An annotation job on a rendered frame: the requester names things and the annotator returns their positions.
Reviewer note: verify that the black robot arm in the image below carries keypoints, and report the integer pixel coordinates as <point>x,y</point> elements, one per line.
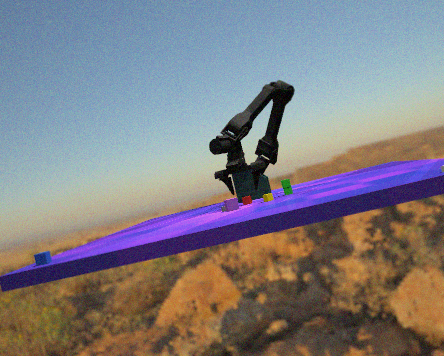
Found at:
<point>281,93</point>

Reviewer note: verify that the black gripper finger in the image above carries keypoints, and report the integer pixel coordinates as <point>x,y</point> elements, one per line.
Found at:
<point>228,183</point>
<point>256,175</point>

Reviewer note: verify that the yellow cube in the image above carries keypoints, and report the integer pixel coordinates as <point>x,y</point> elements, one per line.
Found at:
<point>268,197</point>

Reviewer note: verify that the red block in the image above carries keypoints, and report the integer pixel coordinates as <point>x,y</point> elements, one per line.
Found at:
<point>247,200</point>

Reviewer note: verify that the small blue block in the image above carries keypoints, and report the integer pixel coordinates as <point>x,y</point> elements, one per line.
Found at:
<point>42,258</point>

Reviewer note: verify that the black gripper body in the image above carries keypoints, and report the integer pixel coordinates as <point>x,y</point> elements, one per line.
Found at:
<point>258,165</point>

